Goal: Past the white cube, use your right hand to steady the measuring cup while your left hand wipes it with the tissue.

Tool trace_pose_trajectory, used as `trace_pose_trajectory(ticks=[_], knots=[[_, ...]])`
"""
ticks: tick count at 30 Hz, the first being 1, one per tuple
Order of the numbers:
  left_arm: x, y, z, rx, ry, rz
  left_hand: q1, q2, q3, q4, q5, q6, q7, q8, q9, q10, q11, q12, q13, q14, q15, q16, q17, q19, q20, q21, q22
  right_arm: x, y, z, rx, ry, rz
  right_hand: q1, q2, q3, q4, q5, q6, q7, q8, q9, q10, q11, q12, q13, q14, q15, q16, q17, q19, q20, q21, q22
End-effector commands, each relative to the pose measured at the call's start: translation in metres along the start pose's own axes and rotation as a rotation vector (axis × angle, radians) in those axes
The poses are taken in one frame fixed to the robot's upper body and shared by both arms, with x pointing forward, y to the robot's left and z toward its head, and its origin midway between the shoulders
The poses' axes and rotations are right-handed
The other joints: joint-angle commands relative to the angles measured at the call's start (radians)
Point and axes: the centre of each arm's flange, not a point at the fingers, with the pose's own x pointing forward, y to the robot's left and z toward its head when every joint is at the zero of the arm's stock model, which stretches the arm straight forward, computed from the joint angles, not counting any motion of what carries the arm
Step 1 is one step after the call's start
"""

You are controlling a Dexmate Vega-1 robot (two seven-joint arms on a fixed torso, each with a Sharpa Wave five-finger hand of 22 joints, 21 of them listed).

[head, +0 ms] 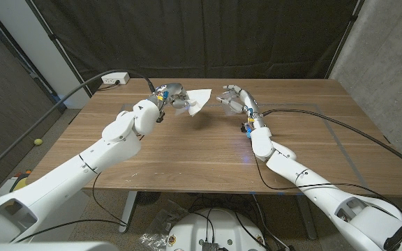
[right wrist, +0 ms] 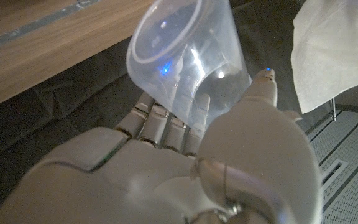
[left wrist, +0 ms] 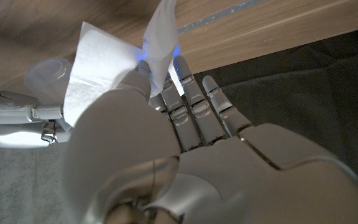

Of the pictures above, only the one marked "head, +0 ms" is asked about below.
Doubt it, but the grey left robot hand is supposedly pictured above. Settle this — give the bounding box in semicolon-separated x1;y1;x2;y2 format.
154;82;197;111

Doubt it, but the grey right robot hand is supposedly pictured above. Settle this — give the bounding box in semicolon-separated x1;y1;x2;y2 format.
216;84;260;118

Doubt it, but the clear plastic measuring cup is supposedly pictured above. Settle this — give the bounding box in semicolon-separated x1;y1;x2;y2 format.
221;91;239;115

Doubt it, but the white tissue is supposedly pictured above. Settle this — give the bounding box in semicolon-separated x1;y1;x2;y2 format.
174;89;213;117

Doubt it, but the black curtain backdrop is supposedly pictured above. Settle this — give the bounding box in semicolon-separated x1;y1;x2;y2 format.
26;0;366;95

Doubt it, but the white power strip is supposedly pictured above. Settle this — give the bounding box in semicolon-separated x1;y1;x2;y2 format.
100;72;131;86

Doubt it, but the black round table foot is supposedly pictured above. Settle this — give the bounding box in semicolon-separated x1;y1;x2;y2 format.
136;190;162;206

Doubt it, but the grey table leg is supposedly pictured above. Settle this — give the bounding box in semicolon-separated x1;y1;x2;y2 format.
118;190;139;234
295;195;319;241

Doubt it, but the white robot torso base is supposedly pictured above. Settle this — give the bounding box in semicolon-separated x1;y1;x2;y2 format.
165;208;267;251

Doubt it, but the clear plastic bag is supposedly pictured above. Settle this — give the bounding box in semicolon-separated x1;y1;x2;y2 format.
140;200;190;250

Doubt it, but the yellow and black floor mat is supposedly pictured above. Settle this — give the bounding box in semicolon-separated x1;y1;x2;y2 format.
9;169;33;192

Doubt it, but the black power strip cord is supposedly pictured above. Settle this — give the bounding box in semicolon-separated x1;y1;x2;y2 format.
98;80;121;92

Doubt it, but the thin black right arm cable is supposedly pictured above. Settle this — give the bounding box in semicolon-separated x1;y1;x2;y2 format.
253;153;402;224

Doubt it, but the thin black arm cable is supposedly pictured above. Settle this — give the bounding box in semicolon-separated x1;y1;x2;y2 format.
12;172;128;243
253;153;402;224

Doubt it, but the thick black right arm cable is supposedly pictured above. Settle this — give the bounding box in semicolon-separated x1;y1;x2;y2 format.
262;108;402;177

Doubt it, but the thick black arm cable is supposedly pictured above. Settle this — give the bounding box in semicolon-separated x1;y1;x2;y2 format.
0;68;156;181
262;108;402;177

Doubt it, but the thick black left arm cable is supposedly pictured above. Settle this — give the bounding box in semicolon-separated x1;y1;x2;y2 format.
0;68;156;181

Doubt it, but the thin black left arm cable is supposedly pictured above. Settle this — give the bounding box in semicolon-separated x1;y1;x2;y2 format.
12;172;128;243

